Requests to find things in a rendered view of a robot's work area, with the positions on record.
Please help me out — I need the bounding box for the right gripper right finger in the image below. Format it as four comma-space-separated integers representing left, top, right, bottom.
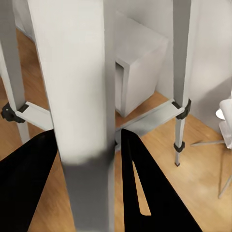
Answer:
121, 129, 203, 232

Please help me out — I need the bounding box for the camera tripod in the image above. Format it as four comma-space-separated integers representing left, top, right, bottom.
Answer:
0, 0, 203, 232

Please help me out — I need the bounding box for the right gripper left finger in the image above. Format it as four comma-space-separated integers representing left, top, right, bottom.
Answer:
0, 130, 58, 232

